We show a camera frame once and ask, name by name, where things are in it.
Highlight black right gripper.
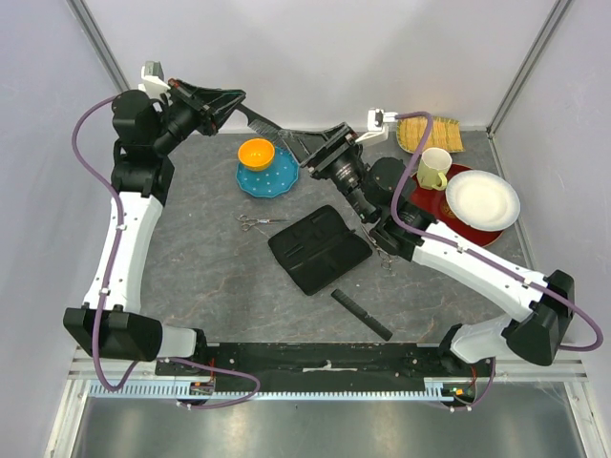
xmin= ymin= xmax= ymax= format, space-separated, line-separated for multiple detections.
xmin=279 ymin=121 xmax=375 ymax=222

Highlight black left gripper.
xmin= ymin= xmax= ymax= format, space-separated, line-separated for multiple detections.
xmin=152 ymin=78 xmax=246 ymax=155

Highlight black zippered tool case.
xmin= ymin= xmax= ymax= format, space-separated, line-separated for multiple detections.
xmin=268 ymin=205 xmax=372 ymax=296

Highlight black straight comb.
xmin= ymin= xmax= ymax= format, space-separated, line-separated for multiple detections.
xmin=331 ymin=289 xmax=393 ymax=342

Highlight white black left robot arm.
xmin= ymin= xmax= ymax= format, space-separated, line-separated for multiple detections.
xmin=63 ymin=78 xmax=245 ymax=375

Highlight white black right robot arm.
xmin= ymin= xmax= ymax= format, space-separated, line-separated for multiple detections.
xmin=280 ymin=123 xmax=574 ymax=376

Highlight silver hair scissors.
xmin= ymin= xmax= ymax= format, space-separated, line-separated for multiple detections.
xmin=235 ymin=215 xmax=287 ymax=232

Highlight blue polka dot plate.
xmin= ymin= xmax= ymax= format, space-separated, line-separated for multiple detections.
xmin=236 ymin=148 xmax=299 ymax=198

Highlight orange bowl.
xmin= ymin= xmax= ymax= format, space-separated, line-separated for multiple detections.
xmin=238 ymin=138 xmax=275 ymax=172

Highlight pale green mug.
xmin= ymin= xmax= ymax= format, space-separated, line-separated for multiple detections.
xmin=416 ymin=148 xmax=453 ymax=191

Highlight woven bamboo tray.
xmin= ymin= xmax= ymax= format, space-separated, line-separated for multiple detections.
xmin=396 ymin=116 xmax=465 ymax=154

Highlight red round plate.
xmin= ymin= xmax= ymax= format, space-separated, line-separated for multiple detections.
xmin=411 ymin=174 xmax=503 ymax=247

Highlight silver thinning scissors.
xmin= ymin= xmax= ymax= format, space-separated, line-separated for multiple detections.
xmin=361 ymin=226 xmax=394 ymax=272

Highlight white paper plate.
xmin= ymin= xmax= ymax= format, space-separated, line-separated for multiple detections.
xmin=445 ymin=170 xmax=521 ymax=232

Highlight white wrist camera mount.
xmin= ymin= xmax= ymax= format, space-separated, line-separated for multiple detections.
xmin=356 ymin=108 xmax=398 ymax=147

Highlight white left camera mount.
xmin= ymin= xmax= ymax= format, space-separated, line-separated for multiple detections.
xmin=137 ymin=61 xmax=170 ymax=98

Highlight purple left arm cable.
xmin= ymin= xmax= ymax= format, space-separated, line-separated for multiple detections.
xmin=71 ymin=94 xmax=262 ymax=411

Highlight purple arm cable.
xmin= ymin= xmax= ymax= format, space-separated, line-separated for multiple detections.
xmin=390 ymin=110 xmax=603 ymax=412
xmin=71 ymin=94 xmax=262 ymax=411

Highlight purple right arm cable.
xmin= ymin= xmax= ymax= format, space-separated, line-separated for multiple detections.
xmin=390 ymin=110 xmax=603 ymax=412

